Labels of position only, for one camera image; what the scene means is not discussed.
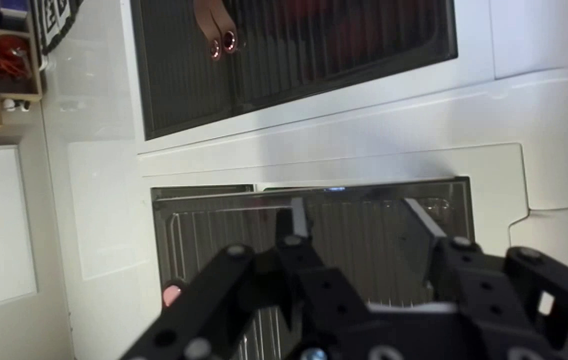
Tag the black white fiducial tag board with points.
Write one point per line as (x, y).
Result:
(54, 20)

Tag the wooden shelf unit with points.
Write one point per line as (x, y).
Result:
(34, 67)

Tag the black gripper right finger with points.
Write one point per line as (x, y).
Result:
(516, 306)

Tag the white three-tier cabinet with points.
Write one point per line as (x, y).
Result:
(365, 133)

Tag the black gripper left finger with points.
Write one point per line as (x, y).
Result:
(231, 313)

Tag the red shelf item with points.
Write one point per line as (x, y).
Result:
(11, 59)

